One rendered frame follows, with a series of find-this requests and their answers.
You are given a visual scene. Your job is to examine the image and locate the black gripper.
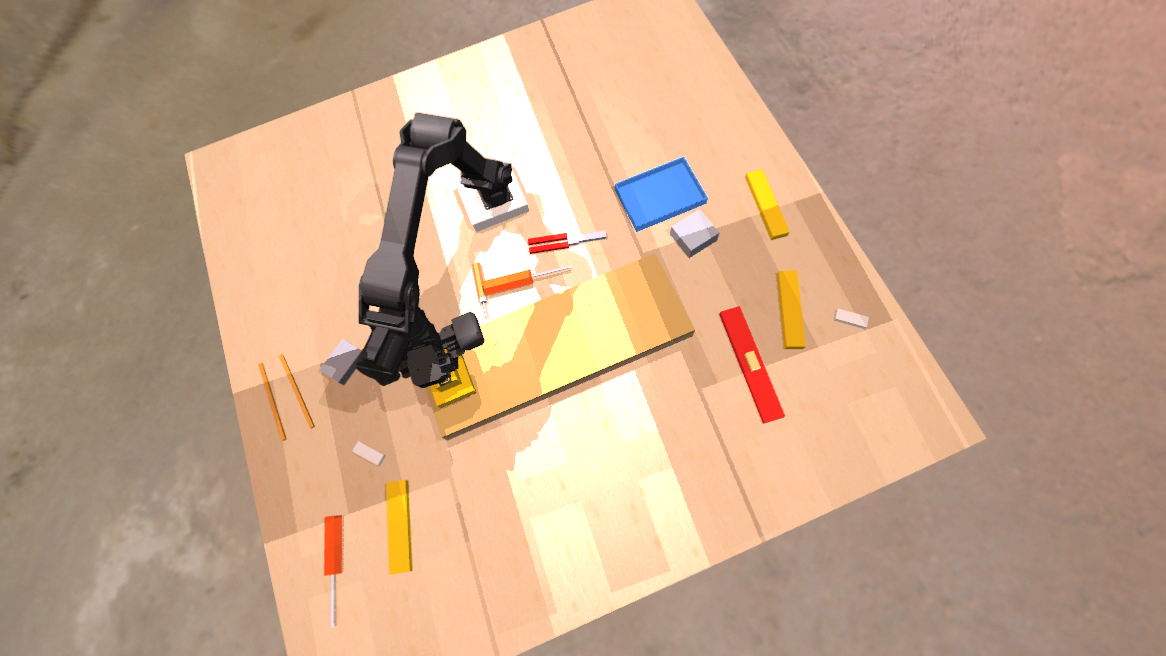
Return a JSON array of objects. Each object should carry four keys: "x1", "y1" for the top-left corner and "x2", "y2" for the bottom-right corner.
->
[{"x1": 375, "y1": 309, "x2": 485, "y2": 386}]

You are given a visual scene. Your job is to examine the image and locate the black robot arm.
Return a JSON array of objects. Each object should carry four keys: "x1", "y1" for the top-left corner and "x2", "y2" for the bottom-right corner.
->
[{"x1": 356, "y1": 112, "x2": 513, "y2": 388}]

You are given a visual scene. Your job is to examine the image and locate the pale yellow panel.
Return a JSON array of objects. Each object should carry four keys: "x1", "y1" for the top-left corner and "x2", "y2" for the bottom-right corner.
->
[{"x1": 424, "y1": 253, "x2": 695, "y2": 440}]

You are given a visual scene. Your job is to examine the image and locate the red flat bar with white rectangle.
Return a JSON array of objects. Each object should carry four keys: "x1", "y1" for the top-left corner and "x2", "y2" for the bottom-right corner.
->
[{"x1": 719, "y1": 306, "x2": 786, "y2": 424}]

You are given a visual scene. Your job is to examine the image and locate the white rectangular bar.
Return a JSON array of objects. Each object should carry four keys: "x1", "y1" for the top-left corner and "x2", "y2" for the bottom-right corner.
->
[
  {"x1": 352, "y1": 440, "x2": 385, "y2": 466},
  {"x1": 834, "y1": 309, "x2": 869, "y2": 329}
]

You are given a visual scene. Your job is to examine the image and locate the blue shallow tray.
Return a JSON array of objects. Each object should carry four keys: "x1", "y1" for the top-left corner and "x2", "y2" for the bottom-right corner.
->
[{"x1": 614, "y1": 156, "x2": 708, "y2": 232}]

